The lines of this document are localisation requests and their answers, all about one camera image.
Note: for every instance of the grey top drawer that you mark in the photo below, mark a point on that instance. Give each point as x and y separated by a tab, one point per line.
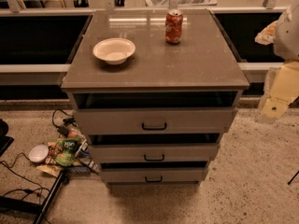
155	120

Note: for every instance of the grey drawer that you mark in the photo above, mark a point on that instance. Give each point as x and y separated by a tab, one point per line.
155	120
154	175
153	153

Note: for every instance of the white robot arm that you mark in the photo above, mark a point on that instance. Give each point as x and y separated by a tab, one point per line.
281	86

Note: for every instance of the grey drawer cabinet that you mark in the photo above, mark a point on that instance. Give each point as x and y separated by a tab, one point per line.
200	72

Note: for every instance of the grey middle drawer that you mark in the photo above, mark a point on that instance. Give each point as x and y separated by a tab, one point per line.
153	153

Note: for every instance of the grey bottom drawer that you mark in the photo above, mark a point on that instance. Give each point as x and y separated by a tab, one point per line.
154	175

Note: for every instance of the white paper bowl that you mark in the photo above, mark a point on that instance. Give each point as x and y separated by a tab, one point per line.
114	51

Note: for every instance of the red soda can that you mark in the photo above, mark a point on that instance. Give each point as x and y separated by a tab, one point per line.
173	26

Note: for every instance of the black power adapter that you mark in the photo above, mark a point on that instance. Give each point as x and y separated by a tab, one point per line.
63	130

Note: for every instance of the brown snack packet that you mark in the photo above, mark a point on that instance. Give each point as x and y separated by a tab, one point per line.
50	169

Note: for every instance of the white bowl on floor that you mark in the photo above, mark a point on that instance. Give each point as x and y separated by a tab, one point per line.
38	154

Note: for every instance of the black stand base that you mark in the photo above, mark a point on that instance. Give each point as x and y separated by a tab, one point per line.
40	209

